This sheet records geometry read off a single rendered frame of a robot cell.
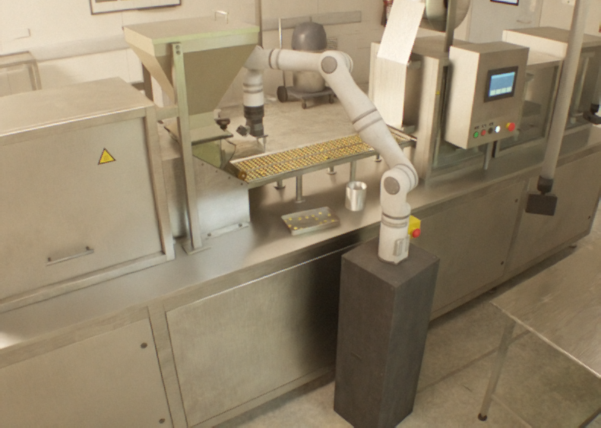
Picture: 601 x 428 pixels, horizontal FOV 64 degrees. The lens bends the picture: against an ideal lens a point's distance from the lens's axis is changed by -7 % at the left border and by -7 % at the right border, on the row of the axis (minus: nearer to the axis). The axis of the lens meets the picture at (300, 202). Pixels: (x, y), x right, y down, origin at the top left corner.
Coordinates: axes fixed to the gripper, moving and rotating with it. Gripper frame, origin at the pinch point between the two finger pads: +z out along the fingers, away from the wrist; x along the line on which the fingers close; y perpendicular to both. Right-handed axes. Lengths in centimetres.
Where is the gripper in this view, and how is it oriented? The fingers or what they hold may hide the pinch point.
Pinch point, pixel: (260, 148)
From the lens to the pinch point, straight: 193.0
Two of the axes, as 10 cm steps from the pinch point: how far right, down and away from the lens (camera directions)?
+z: 0.0, 8.8, 4.7
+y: -8.5, 2.5, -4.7
